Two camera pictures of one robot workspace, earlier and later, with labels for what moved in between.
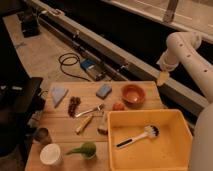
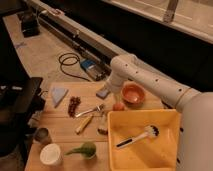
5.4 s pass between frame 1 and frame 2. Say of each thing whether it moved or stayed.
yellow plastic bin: stayed
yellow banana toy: stayed
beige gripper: moved
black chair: stayed
